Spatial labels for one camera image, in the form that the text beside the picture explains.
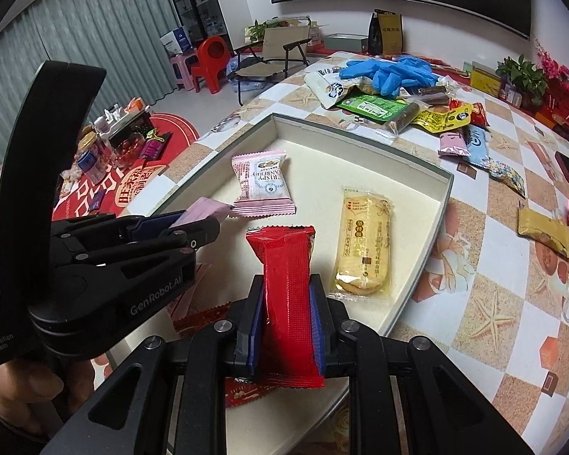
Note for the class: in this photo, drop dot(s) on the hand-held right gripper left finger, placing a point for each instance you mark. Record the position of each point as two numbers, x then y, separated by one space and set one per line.
255 336

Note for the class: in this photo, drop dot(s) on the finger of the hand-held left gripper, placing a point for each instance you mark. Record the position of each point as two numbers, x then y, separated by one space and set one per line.
147 227
170 244

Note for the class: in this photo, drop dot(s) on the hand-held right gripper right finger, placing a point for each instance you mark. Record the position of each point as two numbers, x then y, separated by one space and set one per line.
318 336

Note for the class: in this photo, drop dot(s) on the slim pink snack packet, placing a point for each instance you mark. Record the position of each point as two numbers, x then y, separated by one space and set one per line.
204 209

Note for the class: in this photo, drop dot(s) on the plain red snack packet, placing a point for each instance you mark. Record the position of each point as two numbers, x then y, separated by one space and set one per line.
289 294

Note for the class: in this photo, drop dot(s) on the red gold-patterned snack packet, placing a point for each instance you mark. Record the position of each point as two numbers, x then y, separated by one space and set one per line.
204 318

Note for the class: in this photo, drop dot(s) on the yellow rice cracker packet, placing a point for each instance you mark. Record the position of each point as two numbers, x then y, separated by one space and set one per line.
365 241

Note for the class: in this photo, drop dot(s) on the pink cranberry crisp packet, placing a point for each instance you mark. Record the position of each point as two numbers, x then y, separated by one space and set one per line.
263 182

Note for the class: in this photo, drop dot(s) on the grey box with white lining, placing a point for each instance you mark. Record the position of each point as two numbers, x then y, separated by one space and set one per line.
313 170

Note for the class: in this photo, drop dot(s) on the person's left hand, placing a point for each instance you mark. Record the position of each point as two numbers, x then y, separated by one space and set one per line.
23 388

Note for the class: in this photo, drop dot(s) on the purple snack packet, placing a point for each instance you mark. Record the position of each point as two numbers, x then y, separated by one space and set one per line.
151 149

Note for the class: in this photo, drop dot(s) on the box of cherry tomatoes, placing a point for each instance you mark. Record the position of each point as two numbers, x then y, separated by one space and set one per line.
128 149

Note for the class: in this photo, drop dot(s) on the clear plastic jar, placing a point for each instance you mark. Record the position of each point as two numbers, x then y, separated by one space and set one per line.
92 159

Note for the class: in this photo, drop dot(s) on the red printed floor mat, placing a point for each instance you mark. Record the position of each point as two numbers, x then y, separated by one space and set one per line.
170 128

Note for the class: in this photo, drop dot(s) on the pink plastic stool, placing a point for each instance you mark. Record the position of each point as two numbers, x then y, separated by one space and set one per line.
180 68

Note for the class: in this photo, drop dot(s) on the red plastic chair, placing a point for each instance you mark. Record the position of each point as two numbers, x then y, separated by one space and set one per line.
213 64

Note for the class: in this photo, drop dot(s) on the checkered floral tablecloth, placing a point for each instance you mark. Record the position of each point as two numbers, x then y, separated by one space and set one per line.
502 294

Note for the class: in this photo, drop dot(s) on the blue and white carton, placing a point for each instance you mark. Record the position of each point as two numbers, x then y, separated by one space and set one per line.
175 40

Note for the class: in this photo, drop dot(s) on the beige folding chair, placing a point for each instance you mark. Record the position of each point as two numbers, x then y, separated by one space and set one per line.
272 54

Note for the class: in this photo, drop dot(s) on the grey vertical curtain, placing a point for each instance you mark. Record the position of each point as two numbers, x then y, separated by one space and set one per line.
76 23

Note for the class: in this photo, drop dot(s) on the white cartoon snack packet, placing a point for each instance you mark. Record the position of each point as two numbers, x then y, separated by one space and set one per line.
329 89

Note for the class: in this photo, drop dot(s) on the small leafy plant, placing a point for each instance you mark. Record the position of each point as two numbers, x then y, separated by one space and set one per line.
261 28

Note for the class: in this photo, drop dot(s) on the green snack packet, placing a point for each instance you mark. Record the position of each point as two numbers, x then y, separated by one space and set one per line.
367 107

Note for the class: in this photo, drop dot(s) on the small pink snack packet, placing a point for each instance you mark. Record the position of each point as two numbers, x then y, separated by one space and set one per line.
453 144

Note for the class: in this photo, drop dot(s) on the brown snack bar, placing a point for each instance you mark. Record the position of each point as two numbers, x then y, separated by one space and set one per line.
404 118

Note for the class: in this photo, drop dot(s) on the light blue snack packet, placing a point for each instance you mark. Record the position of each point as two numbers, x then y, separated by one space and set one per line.
479 149

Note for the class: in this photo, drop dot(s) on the colourful dotted snack packet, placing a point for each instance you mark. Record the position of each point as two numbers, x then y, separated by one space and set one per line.
507 174

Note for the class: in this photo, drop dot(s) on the gold snack packet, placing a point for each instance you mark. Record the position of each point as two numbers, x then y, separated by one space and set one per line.
545 232

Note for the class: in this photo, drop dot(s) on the yellow cartoon snack packet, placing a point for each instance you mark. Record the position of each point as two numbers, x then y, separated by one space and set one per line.
443 119

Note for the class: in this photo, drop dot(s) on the cardboard box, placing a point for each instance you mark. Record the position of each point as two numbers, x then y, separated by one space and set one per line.
315 33

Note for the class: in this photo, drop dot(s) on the blue nitrile glove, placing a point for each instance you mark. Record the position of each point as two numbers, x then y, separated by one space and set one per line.
408 73
360 71

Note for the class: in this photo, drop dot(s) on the grey flat box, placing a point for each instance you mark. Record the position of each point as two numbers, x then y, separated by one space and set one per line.
346 42

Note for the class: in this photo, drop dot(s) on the dark brown snack packet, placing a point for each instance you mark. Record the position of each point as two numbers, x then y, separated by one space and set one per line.
434 95

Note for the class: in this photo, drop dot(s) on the red chips packet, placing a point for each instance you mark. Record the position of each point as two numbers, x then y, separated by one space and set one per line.
476 114

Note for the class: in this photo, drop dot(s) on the black and gold bag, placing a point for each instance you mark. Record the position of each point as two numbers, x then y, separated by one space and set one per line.
389 33

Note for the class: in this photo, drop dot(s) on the stacked colourful boxes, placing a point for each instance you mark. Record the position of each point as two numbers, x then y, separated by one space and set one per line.
486 83

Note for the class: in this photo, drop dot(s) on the green potted plant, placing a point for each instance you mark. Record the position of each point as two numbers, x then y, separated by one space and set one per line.
526 78

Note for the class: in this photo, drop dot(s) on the red flower box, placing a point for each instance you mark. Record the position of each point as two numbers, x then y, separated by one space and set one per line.
564 106

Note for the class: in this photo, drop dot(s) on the pink artificial flowers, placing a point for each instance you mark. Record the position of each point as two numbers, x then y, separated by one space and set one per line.
557 68

